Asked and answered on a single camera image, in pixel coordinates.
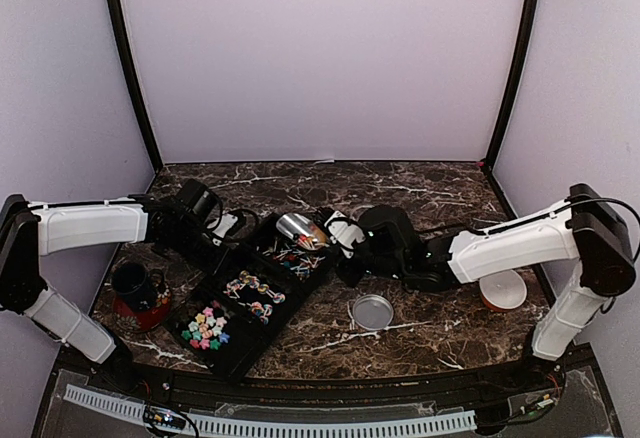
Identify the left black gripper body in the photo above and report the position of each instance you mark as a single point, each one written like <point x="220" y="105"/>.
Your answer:
<point x="187" y="245"/>

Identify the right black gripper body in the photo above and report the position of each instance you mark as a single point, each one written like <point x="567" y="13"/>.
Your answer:
<point x="388" y="266"/>

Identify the silver jar lid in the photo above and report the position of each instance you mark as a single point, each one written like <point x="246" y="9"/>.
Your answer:
<point x="372" y="312"/>

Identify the black bin with lollipops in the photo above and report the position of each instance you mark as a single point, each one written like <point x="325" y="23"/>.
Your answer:
<point x="265" y="235"/>

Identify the black bin with small candies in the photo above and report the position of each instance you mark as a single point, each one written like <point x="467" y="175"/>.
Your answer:
<point x="230" y="268"/>

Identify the silver metal scoop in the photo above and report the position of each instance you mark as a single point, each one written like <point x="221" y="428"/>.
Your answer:
<point x="303" y="232"/>

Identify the black bin with flower candies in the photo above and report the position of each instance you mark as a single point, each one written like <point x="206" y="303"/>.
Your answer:
<point x="232" y="362"/>

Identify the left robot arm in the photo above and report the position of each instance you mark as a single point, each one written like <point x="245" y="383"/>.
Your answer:
<point x="34" y="233"/>

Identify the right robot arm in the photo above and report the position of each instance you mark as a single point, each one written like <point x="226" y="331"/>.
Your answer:
<point x="584" y="227"/>

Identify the pile of small candies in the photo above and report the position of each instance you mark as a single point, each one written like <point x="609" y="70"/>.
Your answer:
<point x="254" y="295"/>

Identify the pile of flower candies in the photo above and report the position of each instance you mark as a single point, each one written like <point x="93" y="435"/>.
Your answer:
<point x="207" y="330"/>

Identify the dark blue mug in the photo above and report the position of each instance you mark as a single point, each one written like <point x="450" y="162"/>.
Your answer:
<point x="137" y="286"/>

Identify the orange and white bowl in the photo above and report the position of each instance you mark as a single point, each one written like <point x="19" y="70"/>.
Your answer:
<point x="503" y="291"/>

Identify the red floral saucer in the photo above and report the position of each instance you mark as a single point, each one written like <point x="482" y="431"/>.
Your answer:
<point x="140" y="313"/>

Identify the pile of lollipops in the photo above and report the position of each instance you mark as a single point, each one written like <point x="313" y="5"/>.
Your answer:
<point x="299" y="262"/>

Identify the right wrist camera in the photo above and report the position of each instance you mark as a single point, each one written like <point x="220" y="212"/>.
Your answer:
<point x="379" y="230"/>

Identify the black front rail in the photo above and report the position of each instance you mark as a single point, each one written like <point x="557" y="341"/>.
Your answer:
<point x="468" y="388"/>

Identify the white slotted cable duct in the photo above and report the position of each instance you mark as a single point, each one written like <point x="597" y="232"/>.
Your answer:
<point x="167" y="422"/>

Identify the left black frame post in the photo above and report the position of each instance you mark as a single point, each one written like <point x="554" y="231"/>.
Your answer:
<point x="128" y="67"/>

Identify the black frame post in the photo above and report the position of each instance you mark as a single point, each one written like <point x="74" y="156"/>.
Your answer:
<point x="128" y="67"/>
<point x="516" y="69"/>

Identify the right black frame post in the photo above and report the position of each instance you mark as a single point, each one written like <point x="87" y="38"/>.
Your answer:
<point x="516" y="69"/>

